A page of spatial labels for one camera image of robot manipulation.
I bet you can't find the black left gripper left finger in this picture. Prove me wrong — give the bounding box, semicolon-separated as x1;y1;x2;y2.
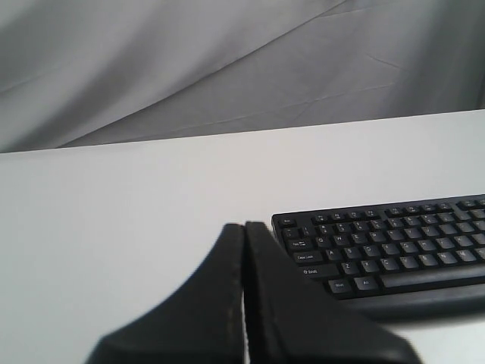
87;224;245;363

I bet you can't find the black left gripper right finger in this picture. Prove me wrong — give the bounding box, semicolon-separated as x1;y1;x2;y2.
242;222;417;363

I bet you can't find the black Acer keyboard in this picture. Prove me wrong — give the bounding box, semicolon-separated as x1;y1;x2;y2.
271;195;484;321

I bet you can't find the grey backdrop cloth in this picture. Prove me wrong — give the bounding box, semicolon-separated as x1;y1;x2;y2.
1;1;484;152

